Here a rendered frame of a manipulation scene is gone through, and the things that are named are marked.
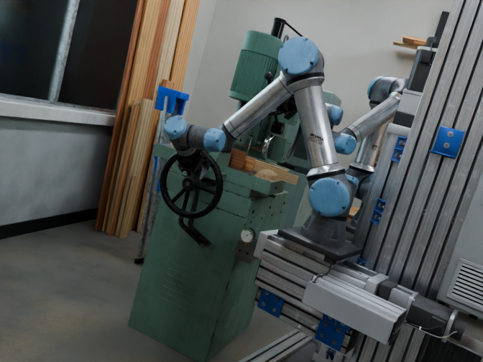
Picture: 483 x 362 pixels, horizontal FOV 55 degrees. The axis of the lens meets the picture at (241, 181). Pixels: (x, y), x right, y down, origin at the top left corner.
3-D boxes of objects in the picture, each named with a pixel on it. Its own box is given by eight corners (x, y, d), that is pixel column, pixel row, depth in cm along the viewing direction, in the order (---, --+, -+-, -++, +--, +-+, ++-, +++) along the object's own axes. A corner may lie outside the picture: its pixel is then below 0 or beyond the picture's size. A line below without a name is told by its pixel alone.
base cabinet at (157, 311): (125, 325, 227) (161, 187, 216) (183, 294, 280) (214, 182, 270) (204, 366, 211) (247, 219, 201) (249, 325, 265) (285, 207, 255)
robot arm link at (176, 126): (182, 136, 147) (158, 131, 150) (191, 154, 157) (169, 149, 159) (190, 116, 150) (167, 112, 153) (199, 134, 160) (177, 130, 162)
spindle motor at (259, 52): (221, 95, 212) (240, 26, 208) (236, 100, 228) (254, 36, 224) (256, 104, 206) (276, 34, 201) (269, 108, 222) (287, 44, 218)
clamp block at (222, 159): (185, 162, 201) (190, 143, 200) (199, 162, 214) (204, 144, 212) (214, 173, 196) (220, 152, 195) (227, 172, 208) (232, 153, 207)
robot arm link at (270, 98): (315, 44, 157) (208, 134, 171) (309, 36, 147) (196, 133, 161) (336, 71, 155) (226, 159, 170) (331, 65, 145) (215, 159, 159)
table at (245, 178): (140, 154, 209) (143, 141, 208) (174, 155, 238) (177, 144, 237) (261, 197, 188) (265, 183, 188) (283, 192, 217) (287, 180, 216)
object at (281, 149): (264, 157, 231) (270, 133, 229) (268, 157, 237) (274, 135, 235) (281, 163, 227) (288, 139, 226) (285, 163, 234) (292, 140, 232)
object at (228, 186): (171, 170, 215) (173, 162, 214) (192, 169, 234) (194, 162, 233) (248, 198, 201) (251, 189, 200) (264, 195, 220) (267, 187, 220)
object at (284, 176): (190, 150, 228) (192, 142, 227) (192, 150, 230) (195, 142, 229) (295, 184, 209) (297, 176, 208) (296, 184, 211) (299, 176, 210)
